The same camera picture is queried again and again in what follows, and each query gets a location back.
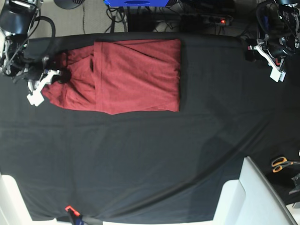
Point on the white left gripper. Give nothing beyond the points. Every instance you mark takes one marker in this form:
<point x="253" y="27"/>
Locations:
<point x="273" y="49"/>

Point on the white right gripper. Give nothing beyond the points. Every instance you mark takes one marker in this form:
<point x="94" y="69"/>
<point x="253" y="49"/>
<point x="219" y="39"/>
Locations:
<point x="38" y="73"/>

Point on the red long-sleeve T-shirt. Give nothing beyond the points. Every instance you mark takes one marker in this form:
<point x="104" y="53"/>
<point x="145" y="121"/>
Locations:
<point x="120" y="77"/>

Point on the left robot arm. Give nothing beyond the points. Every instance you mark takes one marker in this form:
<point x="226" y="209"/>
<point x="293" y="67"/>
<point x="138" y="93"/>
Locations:
<point x="278" y="32"/>

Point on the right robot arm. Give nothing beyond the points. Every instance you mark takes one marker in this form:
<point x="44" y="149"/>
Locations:
<point x="19" y="19"/>

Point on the black round stand base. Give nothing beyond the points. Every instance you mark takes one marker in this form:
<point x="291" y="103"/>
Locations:
<point x="68" y="4"/>

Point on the white power strip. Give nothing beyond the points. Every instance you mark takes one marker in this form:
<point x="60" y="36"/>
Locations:
<point x="213" y="19"/>

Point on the blue plastic box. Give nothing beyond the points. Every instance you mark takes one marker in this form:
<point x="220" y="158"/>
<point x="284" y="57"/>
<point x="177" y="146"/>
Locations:
<point x="136" y="3"/>

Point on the small black metal part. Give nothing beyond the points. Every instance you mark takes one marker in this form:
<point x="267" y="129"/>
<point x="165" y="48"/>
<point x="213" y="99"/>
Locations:
<point x="296" y="189"/>

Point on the white foam block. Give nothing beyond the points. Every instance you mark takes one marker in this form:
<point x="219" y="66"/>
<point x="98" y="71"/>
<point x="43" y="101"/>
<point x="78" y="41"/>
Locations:
<point x="251" y="200"/>

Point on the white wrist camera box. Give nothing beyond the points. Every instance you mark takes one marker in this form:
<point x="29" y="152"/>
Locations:
<point x="277" y="76"/>

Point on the yellow-handled scissors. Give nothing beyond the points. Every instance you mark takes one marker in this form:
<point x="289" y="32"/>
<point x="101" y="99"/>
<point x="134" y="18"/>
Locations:
<point x="282" y="162"/>

